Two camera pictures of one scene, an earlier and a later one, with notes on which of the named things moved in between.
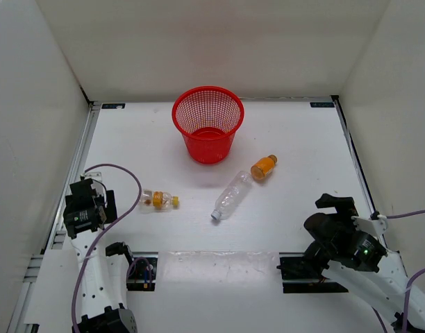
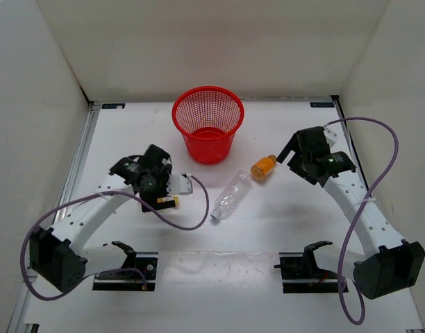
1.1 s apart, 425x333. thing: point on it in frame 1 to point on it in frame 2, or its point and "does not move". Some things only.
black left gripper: [110, 209] to [164, 176]
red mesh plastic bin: [209, 116] does not move
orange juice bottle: [263, 167] does not move
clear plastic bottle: [231, 198] does not move
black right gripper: [344, 206] to [293, 145]
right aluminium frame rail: [337, 103] does not move
